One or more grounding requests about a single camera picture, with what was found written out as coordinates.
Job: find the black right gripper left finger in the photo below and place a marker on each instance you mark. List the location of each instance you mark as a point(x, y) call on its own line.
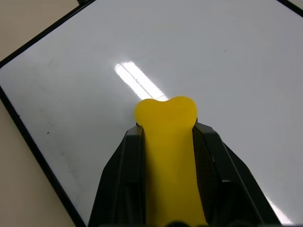
point(123, 170)

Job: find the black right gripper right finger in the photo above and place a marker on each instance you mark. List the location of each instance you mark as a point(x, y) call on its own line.
point(227, 170)

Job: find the yellow bone-shaped toy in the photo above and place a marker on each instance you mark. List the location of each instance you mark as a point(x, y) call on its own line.
point(170, 153)

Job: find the black-framed whiteboard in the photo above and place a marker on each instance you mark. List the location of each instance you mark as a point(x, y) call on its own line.
point(189, 47)

